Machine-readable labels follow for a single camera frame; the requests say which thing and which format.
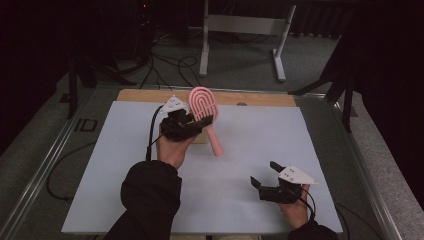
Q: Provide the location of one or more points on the pink hairbrush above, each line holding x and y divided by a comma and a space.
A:
203, 101

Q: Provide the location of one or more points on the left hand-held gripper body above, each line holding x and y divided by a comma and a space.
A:
176, 128

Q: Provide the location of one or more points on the person's left hand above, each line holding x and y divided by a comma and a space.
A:
171, 151

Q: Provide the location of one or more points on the person's right hand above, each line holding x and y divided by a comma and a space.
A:
296, 215

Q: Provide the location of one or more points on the white metal stand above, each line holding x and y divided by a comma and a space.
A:
246, 25

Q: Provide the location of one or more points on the aluminium rail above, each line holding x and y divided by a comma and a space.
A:
250, 90
370, 186
40, 173

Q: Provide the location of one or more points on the pale blue table mat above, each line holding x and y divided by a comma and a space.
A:
233, 186

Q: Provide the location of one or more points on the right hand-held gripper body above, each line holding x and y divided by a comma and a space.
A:
295, 175

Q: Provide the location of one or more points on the wooden table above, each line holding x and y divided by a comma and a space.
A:
253, 99

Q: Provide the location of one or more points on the black tripod stand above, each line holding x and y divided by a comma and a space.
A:
347, 100
72, 90

